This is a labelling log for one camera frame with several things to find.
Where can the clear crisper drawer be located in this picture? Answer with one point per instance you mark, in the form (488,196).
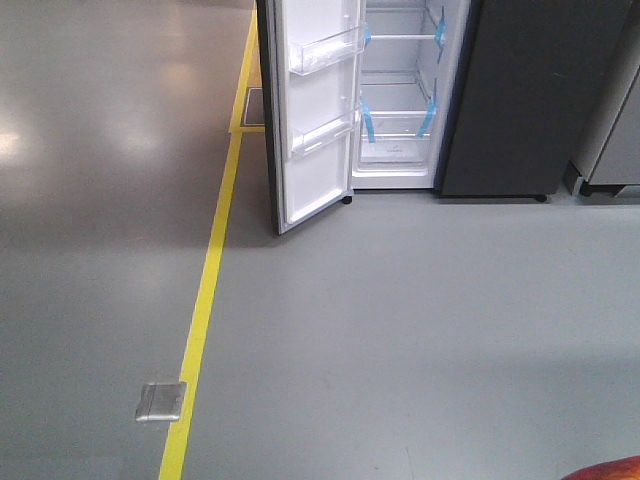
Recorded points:
(393,141)

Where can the clear lower door bin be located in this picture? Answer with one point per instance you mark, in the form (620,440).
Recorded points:
(306,141)

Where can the clear door bin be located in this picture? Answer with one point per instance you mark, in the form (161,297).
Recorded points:
(307,58)
(306,141)

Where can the dark grey fridge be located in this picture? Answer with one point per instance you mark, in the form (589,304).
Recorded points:
(507,86)

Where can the fridge door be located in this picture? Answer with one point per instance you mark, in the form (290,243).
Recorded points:
(302,186)

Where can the grey cabinet beside fridge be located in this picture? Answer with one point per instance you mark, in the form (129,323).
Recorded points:
(607,160)

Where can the red yellow apple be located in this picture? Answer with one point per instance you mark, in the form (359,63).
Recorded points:
(620,469)

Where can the clear upper door bin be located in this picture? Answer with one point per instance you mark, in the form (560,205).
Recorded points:
(307,58)

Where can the yellow floor tape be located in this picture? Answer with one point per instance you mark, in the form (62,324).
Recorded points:
(178,434)

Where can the silver floor socket plate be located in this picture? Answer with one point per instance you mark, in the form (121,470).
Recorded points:
(161,402)

